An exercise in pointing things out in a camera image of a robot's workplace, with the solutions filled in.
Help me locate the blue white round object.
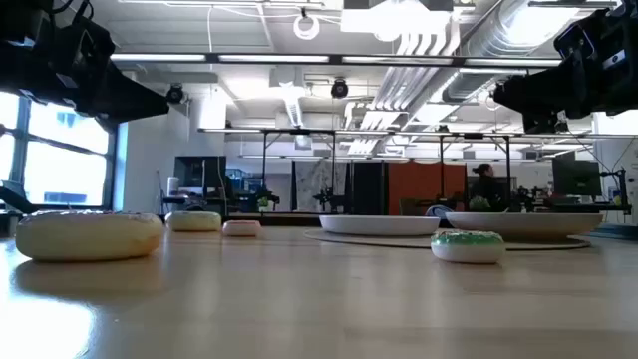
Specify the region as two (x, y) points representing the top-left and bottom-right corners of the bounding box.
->
(425, 203), (454, 219)

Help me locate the orange partition panel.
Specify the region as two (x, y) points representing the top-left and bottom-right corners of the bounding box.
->
(387, 162), (468, 215)

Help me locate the black metal frame rig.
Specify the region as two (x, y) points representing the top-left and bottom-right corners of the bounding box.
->
(258, 128), (514, 215)

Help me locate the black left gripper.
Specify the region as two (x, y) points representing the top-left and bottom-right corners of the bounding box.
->
(0, 0), (170, 126)

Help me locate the black frame strut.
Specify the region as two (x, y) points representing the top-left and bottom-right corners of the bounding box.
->
(0, 179), (40, 216)

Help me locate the black table edge rail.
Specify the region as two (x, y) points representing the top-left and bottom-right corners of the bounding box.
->
(159, 211), (325, 227)

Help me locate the yellow iced donut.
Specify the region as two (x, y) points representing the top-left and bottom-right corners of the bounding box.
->
(164, 210), (223, 233)

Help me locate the white round plate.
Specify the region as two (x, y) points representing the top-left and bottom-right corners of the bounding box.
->
(445, 211), (604, 243)
(318, 213), (442, 237)

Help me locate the patterned grey curtain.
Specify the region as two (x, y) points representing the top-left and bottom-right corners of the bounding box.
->
(293, 159), (348, 210)

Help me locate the black computer monitor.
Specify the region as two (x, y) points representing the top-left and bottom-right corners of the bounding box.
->
(551, 159), (603, 197)
(173, 156), (228, 190)

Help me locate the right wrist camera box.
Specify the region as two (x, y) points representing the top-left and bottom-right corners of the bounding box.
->
(552, 22), (598, 62)

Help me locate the silver ventilation duct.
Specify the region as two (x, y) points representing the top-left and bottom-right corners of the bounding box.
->
(441, 0), (567, 104)

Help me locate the large window frame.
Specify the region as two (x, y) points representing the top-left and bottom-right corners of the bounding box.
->
(0, 92), (120, 209)

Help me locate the white hanging ring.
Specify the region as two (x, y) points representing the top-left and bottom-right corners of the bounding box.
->
(292, 13), (321, 41)

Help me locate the black partition panel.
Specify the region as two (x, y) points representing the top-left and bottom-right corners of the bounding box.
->
(351, 162), (388, 215)

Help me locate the person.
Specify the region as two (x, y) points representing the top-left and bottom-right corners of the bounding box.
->
(471, 163), (505, 210)

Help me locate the pink iced donut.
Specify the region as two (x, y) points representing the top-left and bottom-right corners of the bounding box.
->
(221, 219), (262, 238)
(14, 209), (164, 263)

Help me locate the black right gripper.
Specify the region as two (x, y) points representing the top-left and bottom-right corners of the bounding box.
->
(492, 0), (638, 135)

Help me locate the long ceiling light bar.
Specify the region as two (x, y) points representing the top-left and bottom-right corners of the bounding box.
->
(109, 52), (564, 69)

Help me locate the round grey woven placemat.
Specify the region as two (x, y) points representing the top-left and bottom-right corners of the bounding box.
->
(303, 227), (592, 251)

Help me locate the green iced donut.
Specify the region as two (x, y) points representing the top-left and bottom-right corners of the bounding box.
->
(430, 229), (506, 265)

